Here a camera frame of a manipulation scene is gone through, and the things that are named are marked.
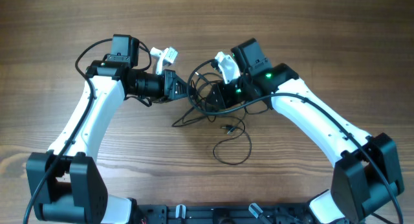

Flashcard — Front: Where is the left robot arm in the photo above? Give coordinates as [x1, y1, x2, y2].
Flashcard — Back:
[23, 34, 188, 223]

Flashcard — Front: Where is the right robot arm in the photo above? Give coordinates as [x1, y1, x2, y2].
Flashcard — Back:
[206, 39, 404, 223]

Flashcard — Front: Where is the left camera cable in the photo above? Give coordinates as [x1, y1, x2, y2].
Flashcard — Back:
[22, 38, 114, 224]

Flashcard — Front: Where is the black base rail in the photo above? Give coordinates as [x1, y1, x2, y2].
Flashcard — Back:
[136, 203, 319, 224]

